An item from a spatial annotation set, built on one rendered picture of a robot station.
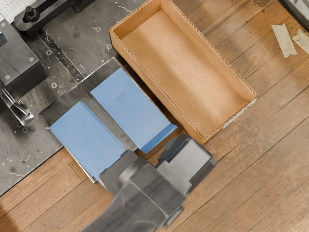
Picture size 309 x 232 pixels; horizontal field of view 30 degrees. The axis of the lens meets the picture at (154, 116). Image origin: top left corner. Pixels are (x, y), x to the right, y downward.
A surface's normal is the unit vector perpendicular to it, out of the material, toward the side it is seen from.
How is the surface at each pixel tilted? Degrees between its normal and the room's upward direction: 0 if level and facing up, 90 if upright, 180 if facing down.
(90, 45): 0
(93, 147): 0
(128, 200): 42
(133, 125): 0
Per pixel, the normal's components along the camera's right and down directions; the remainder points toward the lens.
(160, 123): -0.02, -0.25
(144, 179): 0.44, -0.66
